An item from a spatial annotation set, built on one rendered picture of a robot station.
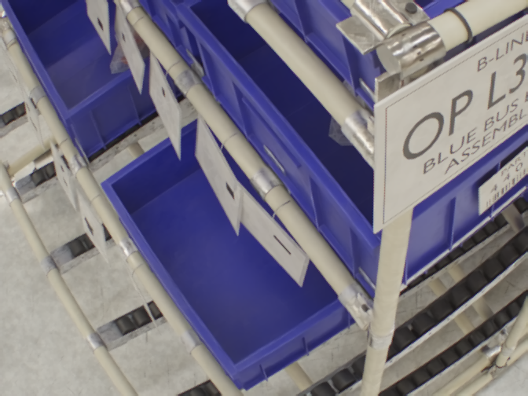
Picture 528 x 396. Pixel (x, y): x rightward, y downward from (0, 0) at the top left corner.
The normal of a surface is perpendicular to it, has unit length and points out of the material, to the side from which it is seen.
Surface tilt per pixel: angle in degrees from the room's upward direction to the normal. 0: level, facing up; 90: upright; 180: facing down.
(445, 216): 90
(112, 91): 90
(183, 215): 3
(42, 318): 0
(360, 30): 0
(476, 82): 90
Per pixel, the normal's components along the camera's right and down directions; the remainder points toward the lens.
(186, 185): -0.08, -0.43
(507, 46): 0.56, 0.73
